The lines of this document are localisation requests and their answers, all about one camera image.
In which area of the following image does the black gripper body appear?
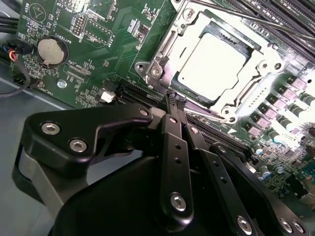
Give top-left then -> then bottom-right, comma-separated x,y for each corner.
49,156 -> 231,236

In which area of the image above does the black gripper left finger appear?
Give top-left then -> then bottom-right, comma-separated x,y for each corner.
12,91 -> 195,225

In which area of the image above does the metal socket cover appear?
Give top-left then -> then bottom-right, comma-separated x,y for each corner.
147,11 -> 284,116

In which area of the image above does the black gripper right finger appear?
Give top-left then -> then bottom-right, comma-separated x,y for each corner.
176,96 -> 310,236

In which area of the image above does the silver CPU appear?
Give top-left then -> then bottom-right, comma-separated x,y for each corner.
169,30 -> 255,109

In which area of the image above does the thin metal locking lever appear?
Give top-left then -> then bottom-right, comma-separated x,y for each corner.
162,83 -> 237,123
190,0 -> 315,41

